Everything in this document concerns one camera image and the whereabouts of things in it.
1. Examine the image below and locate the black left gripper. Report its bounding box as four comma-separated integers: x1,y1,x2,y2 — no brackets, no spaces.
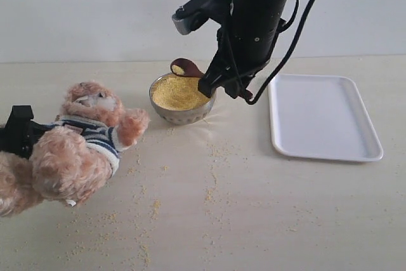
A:
1,105,86,159

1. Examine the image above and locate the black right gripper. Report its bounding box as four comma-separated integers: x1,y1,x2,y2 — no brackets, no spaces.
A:
198,0,286,98

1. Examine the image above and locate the beige teddy bear striped sweater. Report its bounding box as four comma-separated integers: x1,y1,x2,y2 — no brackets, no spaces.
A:
1,81,150,217

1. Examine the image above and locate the dark red wooden spoon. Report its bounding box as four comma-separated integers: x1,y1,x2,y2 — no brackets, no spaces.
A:
170,58,253,99

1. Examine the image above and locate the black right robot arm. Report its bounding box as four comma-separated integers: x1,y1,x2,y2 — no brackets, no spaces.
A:
195,0,315,105

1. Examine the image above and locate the steel bowl of yellow grain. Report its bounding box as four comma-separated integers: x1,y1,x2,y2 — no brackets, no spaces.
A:
149,74,216,125

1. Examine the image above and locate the white rectangular plastic tray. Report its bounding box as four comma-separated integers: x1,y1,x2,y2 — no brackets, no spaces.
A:
268,74,384,162

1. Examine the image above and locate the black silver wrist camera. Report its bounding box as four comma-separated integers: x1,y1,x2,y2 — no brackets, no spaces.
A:
172,0,221,36

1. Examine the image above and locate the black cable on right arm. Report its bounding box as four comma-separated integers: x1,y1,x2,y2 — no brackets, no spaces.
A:
221,0,327,104

